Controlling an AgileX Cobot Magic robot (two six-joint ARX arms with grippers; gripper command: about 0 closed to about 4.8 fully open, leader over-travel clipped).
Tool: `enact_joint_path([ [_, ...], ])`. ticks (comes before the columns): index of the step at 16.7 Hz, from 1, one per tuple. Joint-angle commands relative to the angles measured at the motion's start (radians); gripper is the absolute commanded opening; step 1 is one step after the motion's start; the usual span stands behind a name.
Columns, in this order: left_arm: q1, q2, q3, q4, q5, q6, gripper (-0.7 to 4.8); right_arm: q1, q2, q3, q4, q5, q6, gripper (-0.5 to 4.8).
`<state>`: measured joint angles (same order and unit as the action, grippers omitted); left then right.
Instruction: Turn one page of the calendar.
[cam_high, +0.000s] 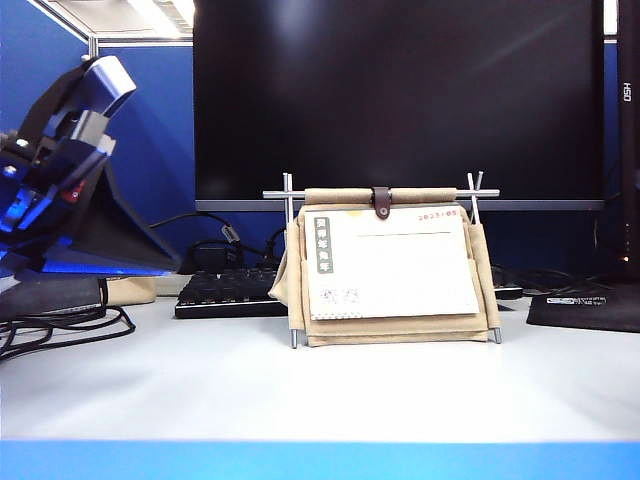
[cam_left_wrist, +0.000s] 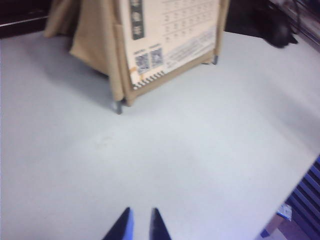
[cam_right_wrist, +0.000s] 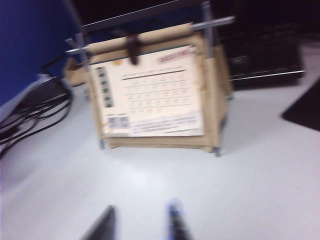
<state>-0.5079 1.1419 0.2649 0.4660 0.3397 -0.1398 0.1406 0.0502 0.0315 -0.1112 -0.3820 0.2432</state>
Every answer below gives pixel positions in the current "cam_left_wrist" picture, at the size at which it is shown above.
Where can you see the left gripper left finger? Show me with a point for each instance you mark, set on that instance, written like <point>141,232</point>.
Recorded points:
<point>122,227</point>

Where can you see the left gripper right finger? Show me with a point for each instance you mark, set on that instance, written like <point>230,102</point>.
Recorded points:
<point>158,227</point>

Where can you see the beige canvas calendar stand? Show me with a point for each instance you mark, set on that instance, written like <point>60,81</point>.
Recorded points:
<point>95,50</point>

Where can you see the May calendar paper page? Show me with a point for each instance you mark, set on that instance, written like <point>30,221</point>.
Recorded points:
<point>180,37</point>

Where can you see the blue white label sticker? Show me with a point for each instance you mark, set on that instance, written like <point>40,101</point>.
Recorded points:
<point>284,212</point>

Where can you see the brown cardboard box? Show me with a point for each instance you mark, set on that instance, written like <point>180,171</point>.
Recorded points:
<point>287,231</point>

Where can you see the blue slatted cabinet front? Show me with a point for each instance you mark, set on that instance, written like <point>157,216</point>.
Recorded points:
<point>307,190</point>

